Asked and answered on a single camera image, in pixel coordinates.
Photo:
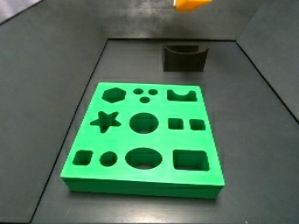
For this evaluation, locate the green shape sorter board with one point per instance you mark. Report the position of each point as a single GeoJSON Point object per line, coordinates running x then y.
{"type": "Point", "coordinates": [144, 143]}

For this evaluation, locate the yellow rectangular block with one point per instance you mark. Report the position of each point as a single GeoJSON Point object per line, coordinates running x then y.
{"type": "Point", "coordinates": [189, 5]}

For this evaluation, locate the black curved fixture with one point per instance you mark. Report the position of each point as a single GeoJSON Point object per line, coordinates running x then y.
{"type": "Point", "coordinates": [183, 58]}

